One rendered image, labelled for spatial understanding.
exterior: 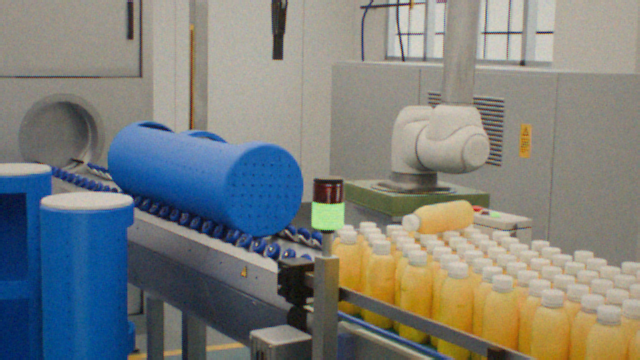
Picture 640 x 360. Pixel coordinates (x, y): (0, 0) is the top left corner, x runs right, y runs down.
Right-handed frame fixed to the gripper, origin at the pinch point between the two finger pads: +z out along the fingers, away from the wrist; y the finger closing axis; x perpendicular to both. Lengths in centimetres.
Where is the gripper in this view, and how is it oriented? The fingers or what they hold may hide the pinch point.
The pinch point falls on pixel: (277, 48)
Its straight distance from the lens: 268.2
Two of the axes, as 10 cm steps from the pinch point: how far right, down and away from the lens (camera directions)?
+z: -0.3, 9.9, 1.3
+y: 2.6, 1.4, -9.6
